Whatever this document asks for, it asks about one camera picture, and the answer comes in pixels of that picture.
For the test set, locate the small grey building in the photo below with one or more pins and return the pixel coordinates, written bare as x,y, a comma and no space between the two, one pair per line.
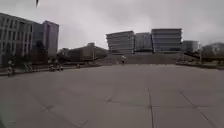
190,46

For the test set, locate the low brown building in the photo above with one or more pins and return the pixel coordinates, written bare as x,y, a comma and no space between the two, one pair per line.
83,52

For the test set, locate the pale building with window grid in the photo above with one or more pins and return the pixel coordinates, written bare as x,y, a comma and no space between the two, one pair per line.
16,33

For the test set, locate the wide grey staircase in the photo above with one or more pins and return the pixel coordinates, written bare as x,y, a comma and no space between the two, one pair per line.
150,59

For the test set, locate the dark glass building block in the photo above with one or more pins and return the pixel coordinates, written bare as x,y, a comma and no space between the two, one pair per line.
143,41

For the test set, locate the pale striped building block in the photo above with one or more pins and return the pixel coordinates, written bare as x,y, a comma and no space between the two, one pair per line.
166,40
120,41

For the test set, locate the grey stone slab plaza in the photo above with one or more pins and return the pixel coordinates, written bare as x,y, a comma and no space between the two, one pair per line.
116,93

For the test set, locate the person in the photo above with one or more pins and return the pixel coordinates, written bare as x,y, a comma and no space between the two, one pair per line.
123,60

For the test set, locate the low grey building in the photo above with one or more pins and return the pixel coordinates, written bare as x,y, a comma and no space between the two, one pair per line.
213,50

